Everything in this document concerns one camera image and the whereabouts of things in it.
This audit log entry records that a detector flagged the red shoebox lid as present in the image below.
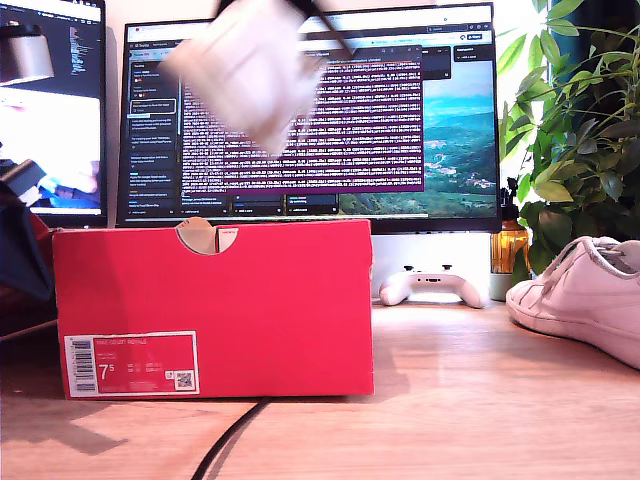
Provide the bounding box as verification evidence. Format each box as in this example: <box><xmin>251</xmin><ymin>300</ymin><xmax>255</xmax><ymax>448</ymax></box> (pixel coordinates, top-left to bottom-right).
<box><xmin>0</xmin><ymin>214</ymin><xmax>64</xmax><ymax>341</ymax></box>

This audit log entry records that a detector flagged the white leather sneaker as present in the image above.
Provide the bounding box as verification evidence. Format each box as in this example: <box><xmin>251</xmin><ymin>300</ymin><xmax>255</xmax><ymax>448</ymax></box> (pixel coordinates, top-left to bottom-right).
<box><xmin>157</xmin><ymin>0</ymin><xmax>326</xmax><ymax>156</ymax></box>
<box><xmin>504</xmin><ymin>235</ymin><xmax>640</xmax><ymax>372</ymax></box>

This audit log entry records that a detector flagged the red cardboard shoebox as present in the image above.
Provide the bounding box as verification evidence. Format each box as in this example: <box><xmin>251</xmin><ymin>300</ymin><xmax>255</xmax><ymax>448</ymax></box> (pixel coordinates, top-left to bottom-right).
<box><xmin>52</xmin><ymin>218</ymin><xmax>375</xmax><ymax>400</ymax></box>

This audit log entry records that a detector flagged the wide black computer monitor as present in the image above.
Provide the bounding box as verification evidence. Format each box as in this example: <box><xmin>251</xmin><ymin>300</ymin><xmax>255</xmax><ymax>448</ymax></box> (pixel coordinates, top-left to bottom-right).
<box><xmin>115</xmin><ymin>2</ymin><xmax>503</xmax><ymax>235</ymax></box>

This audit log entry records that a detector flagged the brown cardboard box insert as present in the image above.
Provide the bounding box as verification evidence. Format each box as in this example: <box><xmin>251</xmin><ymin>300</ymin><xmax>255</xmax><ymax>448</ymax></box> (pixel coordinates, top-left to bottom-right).
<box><xmin>174</xmin><ymin>217</ymin><xmax>217</xmax><ymax>255</ymax></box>

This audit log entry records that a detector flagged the black monitor showing code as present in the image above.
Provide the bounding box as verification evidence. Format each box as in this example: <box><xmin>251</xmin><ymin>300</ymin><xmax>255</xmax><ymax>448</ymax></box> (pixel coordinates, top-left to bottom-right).
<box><xmin>0</xmin><ymin>0</ymin><xmax>109</xmax><ymax>229</ymax></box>

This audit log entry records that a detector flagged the teal curtain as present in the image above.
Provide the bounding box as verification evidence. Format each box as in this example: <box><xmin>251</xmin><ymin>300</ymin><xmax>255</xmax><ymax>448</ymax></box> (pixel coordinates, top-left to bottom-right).
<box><xmin>547</xmin><ymin>0</ymin><xmax>640</xmax><ymax>66</ymax></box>

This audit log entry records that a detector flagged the green leafy houseplant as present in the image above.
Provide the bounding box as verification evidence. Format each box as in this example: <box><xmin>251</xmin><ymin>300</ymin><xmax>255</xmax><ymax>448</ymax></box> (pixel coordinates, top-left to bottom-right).
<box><xmin>497</xmin><ymin>0</ymin><xmax>640</xmax><ymax>281</ymax></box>

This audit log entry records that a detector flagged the white game controller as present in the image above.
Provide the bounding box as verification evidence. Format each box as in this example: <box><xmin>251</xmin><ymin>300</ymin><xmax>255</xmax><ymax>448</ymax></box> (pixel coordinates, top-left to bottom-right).
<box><xmin>378</xmin><ymin>264</ymin><xmax>487</xmax><ymax>309</ymax></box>

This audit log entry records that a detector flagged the amber pump bottle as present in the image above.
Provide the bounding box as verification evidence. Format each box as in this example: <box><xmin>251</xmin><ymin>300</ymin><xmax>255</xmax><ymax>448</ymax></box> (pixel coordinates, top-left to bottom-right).
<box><xmin>491</xmin><ymin>177</ymin><xmax>531</xmax><ymax>275</ymax></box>

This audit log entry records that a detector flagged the small pale green pot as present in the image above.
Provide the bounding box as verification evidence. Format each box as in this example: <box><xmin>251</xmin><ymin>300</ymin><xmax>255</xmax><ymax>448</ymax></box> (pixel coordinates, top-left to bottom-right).
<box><xmin>488</xmin><ymin>272</ymin><xmax>516</xmax><ymax>302</ymax></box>

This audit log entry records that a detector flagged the black table cable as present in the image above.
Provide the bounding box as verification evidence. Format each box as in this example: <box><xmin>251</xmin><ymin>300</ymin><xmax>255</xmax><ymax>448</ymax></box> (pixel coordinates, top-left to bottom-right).
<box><xmin>202</xmin><ymin>398</ymin><xmax>270</xmax><ymax>480</ymax></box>
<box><xmin>189</xmin><ymin>398</ymin><xmax>264</xmax><ymax>480</ymax></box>

